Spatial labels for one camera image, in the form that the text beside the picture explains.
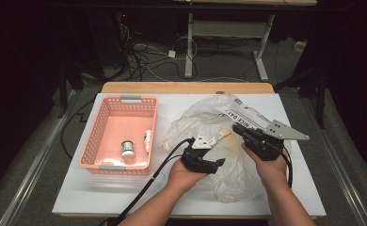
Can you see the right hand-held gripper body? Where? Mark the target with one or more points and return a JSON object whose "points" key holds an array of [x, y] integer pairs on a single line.
{"points": [[266, 146]]}

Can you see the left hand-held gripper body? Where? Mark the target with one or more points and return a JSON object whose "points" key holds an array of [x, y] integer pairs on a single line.
{"points": [[197, 160]]}

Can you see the clear plastic bag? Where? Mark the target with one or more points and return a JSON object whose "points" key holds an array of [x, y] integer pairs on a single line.
{"points": [[235, 182]]}

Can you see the pink perforated plastic basket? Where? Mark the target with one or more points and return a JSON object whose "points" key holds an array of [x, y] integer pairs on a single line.
{"points": [[115, 124]]}

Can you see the person's left hand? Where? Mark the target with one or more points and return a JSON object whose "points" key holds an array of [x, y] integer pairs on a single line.
{"points": [[181, 175]]}

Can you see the person's right hand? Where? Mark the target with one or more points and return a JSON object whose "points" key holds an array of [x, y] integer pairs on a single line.
{"points": [[272, 172]]}

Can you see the small white bottle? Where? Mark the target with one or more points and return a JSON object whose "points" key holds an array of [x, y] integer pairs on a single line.
{"points": [[147, 140]]}

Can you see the wooden table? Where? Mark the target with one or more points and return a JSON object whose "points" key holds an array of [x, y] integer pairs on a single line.
{"points": [[188, 87]]}

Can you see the small green and white jar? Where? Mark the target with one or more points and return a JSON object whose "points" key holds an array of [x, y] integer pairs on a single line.
{"points": [[128, 150]]}

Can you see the black stand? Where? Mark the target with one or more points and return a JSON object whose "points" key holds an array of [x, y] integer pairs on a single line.
{"points": [[319, 94], [64, 91]]}

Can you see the white-legged wooden desk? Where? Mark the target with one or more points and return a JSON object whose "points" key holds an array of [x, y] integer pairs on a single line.
{"points": [[225, 29]]}

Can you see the white power adapter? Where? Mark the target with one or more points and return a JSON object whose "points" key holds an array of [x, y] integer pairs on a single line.
{"points": [[171, 53]]}

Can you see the white board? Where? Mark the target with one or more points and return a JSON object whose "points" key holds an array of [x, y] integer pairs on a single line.
{"points": [[78, 194]]}

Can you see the black computer tower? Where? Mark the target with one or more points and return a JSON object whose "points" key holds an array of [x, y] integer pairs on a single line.
{"points": [[123, 34]]}

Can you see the metal floor rail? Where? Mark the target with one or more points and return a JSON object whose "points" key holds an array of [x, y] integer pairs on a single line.
{"points": [[31, 182], [344, 175]]}

